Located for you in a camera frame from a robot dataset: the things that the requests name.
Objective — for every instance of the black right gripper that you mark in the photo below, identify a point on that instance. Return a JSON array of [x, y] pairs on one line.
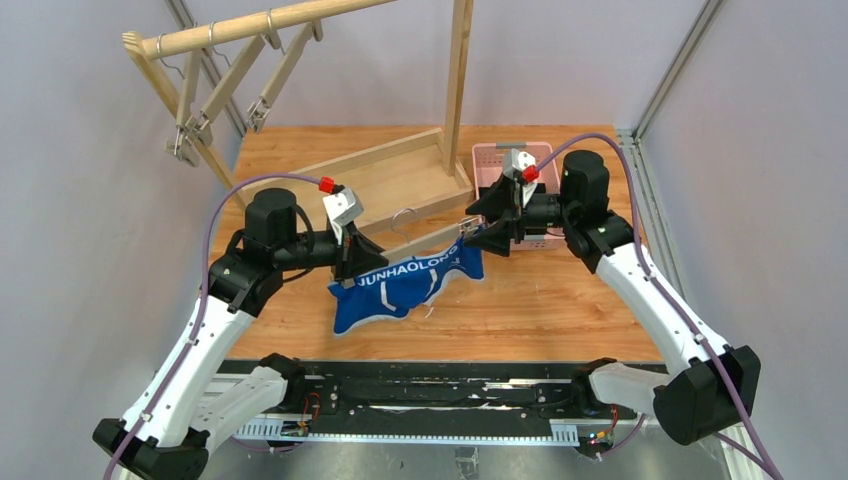
[[515, 213]]

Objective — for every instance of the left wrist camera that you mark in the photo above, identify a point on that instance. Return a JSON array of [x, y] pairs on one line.
[[341, 209]]

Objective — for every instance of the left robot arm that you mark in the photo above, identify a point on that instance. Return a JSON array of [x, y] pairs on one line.
[[169, 432]]

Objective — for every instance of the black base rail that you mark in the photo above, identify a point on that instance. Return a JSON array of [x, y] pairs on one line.
[[494, 402]]

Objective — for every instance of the wooden clothes rack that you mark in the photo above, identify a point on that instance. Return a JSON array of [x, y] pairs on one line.
[[421, 171]]

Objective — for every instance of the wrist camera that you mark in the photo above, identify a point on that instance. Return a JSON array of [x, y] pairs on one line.
[[341, 209], [520, 167]]

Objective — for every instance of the blue underwear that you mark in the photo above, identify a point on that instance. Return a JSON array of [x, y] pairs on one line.
[[392, 292]]

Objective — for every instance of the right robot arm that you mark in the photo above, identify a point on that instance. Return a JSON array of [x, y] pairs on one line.
[[708, 384]]

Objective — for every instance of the pink plastic basket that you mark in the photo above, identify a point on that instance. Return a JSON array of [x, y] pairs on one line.
[[487, 167]]

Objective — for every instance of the beige hanger with blue underwear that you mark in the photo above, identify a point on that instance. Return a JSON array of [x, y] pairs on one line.
[[422, 243]]

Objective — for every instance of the empty beige hanger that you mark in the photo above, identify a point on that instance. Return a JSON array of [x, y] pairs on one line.
[[181, 147]]

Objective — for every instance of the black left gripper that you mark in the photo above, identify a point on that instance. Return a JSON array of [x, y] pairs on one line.
[[342, 254]]

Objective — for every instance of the beige hanger with black underwear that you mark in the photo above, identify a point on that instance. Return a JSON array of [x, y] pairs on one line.
[[259, 110]]

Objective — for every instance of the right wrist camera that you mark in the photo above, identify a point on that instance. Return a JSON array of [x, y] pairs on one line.
[[520, 167]]

